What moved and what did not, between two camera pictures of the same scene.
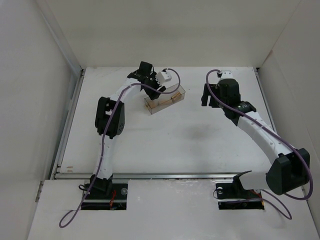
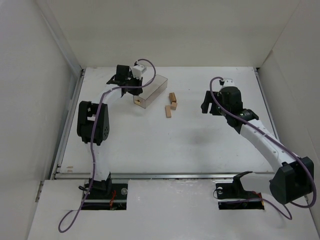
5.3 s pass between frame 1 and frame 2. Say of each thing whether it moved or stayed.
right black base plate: stayed
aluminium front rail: stayed
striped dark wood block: moved
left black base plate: stayed
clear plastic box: moved
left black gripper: moved
